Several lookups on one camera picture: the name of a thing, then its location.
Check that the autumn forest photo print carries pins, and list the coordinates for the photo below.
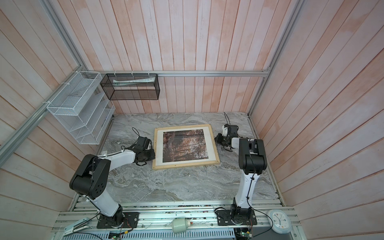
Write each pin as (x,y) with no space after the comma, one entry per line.
(186,145)

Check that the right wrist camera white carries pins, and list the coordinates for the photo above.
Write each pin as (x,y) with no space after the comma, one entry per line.
(226,130)

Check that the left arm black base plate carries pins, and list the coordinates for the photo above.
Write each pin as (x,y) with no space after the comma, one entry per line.
(119,220)

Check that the white wire mesh shelf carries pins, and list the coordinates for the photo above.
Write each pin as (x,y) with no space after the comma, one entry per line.
(84,113)

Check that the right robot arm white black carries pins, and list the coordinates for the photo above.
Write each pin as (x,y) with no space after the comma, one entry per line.
(252,161)

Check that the white wall clock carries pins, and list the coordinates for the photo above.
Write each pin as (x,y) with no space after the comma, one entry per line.
(279,221)

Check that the light wooden picture frame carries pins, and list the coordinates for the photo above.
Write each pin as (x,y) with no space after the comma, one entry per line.
(156,150)

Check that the white cylindrical device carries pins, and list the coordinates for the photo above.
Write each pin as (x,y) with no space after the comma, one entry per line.
(180,225)

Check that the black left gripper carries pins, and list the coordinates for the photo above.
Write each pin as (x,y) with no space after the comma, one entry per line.
(152,151)

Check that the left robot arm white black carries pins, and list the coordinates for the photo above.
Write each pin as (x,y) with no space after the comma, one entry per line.
(90,179)

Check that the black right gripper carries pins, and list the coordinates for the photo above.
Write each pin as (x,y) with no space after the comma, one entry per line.
(218,139)

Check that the black wire mesh basket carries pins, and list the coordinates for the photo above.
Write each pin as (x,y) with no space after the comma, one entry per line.
(130,93)

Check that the paper in black basket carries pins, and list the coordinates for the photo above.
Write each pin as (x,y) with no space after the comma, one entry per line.
(146,82)

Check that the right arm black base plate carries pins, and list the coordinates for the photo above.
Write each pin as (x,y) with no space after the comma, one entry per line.
(231,218)

